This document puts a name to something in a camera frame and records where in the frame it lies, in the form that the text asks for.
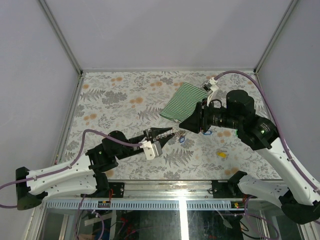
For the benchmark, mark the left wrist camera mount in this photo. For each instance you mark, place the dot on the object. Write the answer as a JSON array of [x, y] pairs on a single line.
[[151, 149]]

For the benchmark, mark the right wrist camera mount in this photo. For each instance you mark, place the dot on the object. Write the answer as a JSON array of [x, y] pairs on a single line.
[[211, 88]]

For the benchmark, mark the green striped cloth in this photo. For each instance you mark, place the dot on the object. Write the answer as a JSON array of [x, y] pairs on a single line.
[[183, 103]]

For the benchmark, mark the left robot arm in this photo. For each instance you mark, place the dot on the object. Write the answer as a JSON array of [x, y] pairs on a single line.
[[85, 176]]

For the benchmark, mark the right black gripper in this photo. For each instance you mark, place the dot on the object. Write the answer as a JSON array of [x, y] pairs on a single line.
[[199, 118]]

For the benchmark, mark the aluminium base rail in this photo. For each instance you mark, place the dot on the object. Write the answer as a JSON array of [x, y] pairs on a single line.
[[155, 195]]

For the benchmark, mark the yellow key tag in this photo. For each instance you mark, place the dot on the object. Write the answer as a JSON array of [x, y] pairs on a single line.
[[222, 154]]

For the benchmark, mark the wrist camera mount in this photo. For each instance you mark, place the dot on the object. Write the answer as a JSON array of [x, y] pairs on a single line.
[[211, 88], [151, 149]]

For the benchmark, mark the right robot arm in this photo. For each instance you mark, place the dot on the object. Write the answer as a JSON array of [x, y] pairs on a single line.
[[299, 196]]

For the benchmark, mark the key with blue tag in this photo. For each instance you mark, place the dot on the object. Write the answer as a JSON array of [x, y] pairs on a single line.
[[181, 139]]

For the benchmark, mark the blue key tag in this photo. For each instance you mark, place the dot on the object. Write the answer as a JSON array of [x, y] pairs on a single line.
[[206, 133]]

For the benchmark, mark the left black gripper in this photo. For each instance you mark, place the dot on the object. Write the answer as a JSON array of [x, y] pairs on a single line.
[[150, 135]]

